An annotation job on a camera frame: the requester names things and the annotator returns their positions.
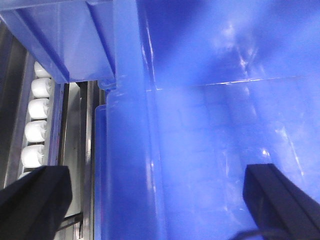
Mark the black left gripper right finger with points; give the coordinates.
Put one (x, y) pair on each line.
(280, 209)

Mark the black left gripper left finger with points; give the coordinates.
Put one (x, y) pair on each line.
(33, 207)

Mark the blue plastic bin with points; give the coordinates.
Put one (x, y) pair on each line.
(203, 89)

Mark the neighbouring blue bin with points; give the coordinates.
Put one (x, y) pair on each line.
(72, 39)

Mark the left white roller rail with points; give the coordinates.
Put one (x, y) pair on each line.
(37, 129)

